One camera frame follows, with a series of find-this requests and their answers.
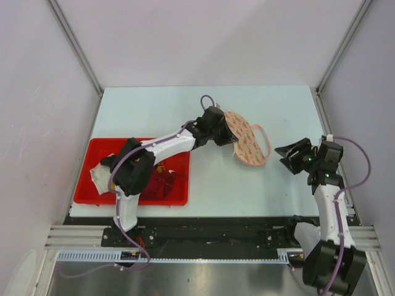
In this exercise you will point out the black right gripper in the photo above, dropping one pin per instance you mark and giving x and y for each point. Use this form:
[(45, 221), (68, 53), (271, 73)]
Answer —
[(289, 150)]

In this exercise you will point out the red plastic bin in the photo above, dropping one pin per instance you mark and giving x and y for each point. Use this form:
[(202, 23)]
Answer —
[(99, 148)]

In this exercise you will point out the white slotted cable duct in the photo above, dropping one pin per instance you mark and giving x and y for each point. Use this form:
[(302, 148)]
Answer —
[(131, 256)]

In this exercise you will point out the right aluminium frame post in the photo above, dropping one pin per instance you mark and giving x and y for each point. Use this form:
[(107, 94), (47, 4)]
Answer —
[(346, 41)]

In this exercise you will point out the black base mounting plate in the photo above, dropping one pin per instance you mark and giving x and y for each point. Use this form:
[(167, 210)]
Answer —
[(152, 233)]

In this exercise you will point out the white garment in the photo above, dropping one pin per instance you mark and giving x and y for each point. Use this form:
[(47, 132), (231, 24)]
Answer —
[(100, 177)]

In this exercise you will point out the dark red garment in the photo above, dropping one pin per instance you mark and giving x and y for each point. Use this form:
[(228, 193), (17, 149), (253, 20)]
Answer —
[(161, 182)]

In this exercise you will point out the black garment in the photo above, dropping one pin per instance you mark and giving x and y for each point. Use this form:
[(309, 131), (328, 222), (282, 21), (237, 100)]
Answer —
[(110, 161)]

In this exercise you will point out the aluminium frame post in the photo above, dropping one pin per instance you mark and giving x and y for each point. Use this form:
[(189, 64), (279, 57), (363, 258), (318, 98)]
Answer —
[(73, 42), (346, 41)]

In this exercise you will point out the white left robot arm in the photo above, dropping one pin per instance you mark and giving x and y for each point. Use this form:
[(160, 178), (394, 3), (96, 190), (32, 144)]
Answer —
[(132, 168)]

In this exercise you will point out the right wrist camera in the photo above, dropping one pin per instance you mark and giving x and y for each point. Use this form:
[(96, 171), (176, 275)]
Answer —
[(327, 137)]

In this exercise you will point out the left aluminium frame post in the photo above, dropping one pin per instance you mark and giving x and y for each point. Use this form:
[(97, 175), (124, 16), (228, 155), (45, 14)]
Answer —
[(73, 42)]

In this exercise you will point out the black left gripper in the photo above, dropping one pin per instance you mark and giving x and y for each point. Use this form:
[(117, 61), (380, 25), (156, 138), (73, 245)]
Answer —
[(228, 137)]

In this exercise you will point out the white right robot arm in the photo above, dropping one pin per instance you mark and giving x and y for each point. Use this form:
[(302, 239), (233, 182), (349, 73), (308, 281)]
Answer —
[(332, 264)]

